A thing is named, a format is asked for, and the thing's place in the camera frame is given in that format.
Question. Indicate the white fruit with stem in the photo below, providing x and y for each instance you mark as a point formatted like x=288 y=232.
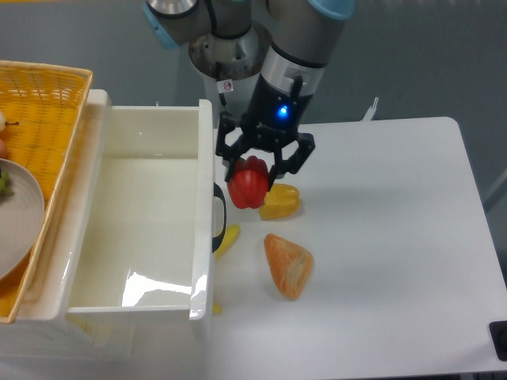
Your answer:
x=5 y=123

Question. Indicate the orange bread loaf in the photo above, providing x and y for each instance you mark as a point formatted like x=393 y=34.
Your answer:
x=290 y=265

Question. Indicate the pink fruit in basket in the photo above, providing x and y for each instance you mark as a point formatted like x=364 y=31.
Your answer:
x=3 y=149

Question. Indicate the white upper drawer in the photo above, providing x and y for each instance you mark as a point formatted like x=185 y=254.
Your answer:
x=147 y=249

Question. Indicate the red bell pepper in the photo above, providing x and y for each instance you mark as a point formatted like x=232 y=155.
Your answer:
x=249 y=183

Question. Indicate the yellow banana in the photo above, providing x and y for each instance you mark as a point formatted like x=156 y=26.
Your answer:
x=231 y=235

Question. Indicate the grey plate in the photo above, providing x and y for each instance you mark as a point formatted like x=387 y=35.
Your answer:
x=22 y=216

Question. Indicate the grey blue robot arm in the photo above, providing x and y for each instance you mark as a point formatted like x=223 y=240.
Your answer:
x=305 y=37

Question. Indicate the yellow bell pepper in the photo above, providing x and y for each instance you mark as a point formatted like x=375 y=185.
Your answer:
x=282 y=200

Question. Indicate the green grapes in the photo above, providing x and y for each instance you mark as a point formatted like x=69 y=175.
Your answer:
x=6 y=190

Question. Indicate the black corner device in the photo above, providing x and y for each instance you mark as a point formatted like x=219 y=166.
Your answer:
x=498 y=332

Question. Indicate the black drawer handle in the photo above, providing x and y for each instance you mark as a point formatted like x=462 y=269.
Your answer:
x=220 y=217

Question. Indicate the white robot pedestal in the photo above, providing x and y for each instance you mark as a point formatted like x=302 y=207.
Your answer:
x=230 y=68

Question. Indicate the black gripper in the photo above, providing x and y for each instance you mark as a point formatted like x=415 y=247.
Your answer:
x=271 y=122

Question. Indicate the yellow woven basket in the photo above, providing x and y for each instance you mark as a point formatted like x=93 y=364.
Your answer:
x=43 y=104

